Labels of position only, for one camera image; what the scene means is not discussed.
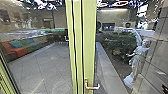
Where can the green framed glass door wall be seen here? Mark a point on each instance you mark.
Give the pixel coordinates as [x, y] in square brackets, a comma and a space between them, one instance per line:
[88, 40]

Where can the white garden statue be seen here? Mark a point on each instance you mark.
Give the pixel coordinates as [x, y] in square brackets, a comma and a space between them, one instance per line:
[137, 60]

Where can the multicolour outdoor sofa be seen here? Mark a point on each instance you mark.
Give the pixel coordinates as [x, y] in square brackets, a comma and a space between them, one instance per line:
[20, 46]

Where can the green garden shrubs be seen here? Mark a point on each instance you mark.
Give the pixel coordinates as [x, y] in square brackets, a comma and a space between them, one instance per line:
[116, 45]

